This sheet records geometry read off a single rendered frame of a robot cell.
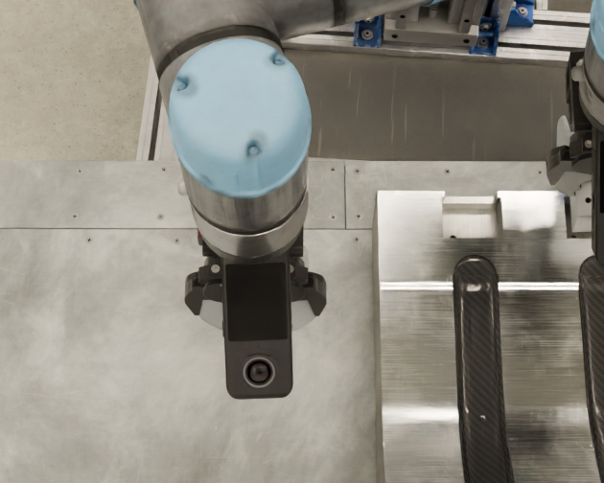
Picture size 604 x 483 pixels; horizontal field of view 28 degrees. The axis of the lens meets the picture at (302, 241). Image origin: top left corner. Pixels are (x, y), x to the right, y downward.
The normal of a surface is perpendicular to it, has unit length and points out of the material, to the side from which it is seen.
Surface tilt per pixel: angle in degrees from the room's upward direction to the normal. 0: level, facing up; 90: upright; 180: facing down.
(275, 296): 31
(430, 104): 0
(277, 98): 1
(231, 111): 0
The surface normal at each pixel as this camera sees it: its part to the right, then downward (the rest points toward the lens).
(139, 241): 0.00, -0.36
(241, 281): 0.03, 0.18
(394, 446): 0.00, -0.69
